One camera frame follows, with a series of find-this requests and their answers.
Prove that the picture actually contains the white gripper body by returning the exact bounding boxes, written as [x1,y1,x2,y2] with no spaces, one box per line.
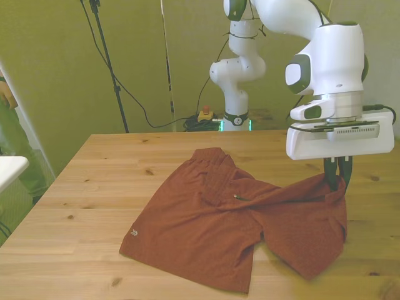
[286,109,396,161]

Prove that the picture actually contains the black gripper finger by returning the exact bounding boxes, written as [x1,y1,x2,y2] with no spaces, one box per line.
[323,157,341,193]
[339,155,354,192]

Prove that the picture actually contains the rust orange shorts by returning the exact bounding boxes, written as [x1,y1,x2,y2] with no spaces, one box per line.
[118,147,349,294]

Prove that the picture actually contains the person bare hand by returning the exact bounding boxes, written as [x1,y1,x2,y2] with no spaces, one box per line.
[0,81,18,110]

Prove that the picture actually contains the yellow emergency stop box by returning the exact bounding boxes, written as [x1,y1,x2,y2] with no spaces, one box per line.
[197,105,215,123]

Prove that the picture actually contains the black tripod stand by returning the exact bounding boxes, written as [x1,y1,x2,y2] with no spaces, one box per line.
[79,0,131,134]

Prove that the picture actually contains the white door edge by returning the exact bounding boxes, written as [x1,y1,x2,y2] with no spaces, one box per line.
[0,59,57,181]

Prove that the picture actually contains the white furniture top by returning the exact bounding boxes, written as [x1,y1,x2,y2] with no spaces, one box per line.
[0,156,31,194]

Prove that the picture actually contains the coiled black cables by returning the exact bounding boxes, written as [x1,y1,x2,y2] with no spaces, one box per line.
[182,114,224,133]

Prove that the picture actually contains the black tripod cable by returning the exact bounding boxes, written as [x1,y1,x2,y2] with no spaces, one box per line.
[79,0,201,129]

